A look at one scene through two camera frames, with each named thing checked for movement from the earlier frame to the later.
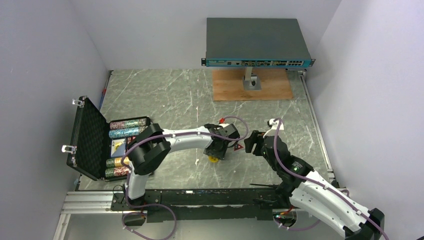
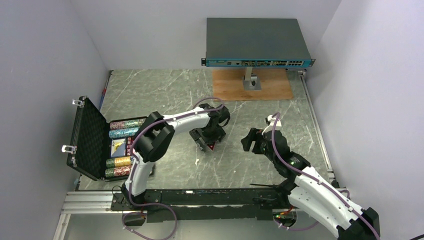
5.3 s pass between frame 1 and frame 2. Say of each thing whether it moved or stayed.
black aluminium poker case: stayed
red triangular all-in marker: moved
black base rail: stayed
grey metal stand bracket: stayed
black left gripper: moved
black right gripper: stayed
